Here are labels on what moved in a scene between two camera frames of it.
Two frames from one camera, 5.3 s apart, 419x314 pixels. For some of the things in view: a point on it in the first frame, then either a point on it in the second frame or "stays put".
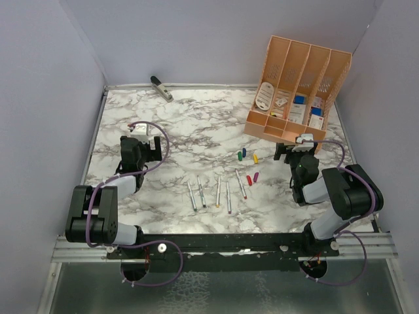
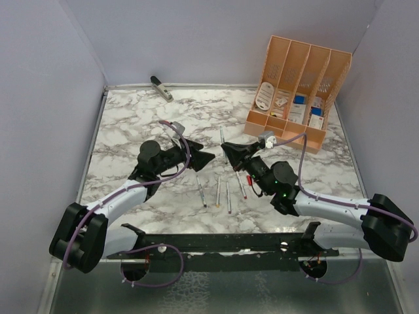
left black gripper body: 148,154 -> 173,157
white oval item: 264,96 stays put
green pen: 192,197 -> 223,140
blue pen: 201,191 stays put
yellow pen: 218,195 stays put
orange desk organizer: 298,83 stays put
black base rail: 224,252 stays put
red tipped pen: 240,184 stays put
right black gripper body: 292,157 -> 254,166
